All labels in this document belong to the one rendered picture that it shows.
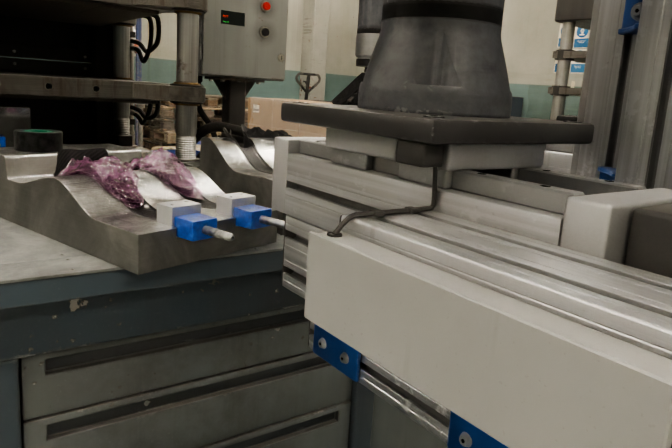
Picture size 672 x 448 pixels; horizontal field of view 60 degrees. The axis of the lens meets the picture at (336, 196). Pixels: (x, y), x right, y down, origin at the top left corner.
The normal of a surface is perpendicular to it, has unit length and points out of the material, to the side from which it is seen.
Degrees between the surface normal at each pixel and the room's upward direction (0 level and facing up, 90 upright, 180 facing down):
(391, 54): 73
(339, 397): 90
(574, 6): 90
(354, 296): 90
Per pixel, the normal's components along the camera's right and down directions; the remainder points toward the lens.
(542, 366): -0.80, 0.05
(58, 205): -0.62, 0.11
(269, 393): 0.57, 0.18
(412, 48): -0.45, -0.18
